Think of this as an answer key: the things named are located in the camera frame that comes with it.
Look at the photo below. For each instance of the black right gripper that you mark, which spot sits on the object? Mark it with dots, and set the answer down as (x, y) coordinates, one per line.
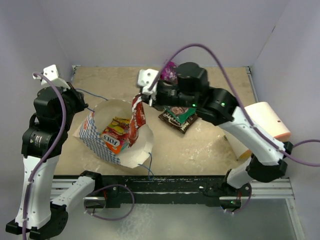
(154, 100)

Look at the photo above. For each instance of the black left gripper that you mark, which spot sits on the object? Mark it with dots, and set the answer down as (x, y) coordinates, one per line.
(78, 96)

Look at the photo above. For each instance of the green snack box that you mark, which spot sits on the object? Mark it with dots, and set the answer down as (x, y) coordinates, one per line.
(179, 113)

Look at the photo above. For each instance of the purple candy snack bag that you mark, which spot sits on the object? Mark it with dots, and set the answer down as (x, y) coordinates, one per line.
(169, 73)

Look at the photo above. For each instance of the brown sea salt chips bag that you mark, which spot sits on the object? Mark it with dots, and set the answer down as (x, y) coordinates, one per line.
(169, 119)

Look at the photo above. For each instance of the blue checkered paper bag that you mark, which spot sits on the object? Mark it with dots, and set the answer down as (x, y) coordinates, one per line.
(90, 129)

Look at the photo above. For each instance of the red snack packet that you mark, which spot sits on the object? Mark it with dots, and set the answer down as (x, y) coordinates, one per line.
(138, 119)

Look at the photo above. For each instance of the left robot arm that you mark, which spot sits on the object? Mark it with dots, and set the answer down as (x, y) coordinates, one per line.
(40, 217)

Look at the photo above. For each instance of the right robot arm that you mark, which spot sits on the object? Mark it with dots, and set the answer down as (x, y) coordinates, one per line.
(220, 108)

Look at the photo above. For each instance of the colourful Fox's candy bag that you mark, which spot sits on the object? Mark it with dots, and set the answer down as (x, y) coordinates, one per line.
(115, 136)

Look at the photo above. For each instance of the yellow candy packet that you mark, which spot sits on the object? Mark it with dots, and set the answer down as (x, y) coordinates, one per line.
(123, 121)

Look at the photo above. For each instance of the cream cylindrical appliance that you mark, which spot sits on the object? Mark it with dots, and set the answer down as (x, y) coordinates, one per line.
(266, 117)

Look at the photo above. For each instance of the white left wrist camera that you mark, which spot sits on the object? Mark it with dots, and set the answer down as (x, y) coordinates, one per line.
(51, 72)

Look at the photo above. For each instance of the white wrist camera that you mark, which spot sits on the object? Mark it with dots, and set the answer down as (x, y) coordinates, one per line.
(51, 72)
(145, 79)

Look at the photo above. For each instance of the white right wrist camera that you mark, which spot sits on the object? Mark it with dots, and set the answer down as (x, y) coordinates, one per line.
(145, 79)

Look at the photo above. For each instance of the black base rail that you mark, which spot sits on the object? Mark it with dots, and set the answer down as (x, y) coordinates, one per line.
(208, 190)

